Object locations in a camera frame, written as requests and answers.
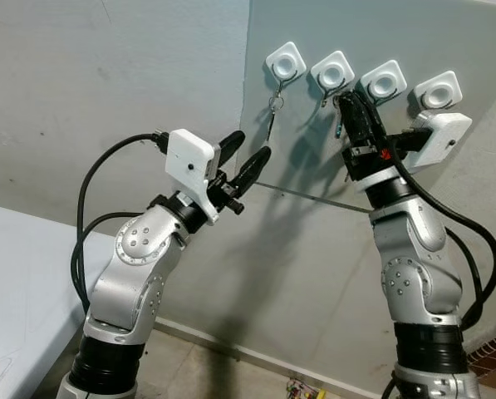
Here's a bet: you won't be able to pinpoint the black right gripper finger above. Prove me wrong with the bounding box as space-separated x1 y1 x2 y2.
349 90 383 144
336 93 361 150

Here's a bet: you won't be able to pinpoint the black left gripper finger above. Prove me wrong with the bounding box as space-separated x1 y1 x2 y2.
233 146 273 194
217 131 247 167

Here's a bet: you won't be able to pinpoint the silver keys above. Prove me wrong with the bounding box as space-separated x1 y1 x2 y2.
267 93 283 144

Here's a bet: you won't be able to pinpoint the small colourful floor item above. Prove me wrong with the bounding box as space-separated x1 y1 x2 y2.
285 378 325 399

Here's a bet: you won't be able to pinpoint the red brick pattern panel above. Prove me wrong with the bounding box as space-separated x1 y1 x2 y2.
468 331 496 392

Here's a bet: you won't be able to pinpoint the white square wall hook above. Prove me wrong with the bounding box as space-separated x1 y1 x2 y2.
360 60 408 105
412 71 463 113
265 42 308 91
311 51 356 105

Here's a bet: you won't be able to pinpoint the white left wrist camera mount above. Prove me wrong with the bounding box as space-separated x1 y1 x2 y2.
165 129 223 225

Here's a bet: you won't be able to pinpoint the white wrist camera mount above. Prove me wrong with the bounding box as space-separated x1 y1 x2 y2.
165 129 223 225
410 112 473 171

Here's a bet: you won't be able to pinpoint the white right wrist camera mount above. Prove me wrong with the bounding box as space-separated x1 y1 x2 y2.
410 112 473 171

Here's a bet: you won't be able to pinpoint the grey wall board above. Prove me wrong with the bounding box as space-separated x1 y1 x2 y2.
241 0 496 215

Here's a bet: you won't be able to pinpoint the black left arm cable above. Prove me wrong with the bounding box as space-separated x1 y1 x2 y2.
71 131 169 315

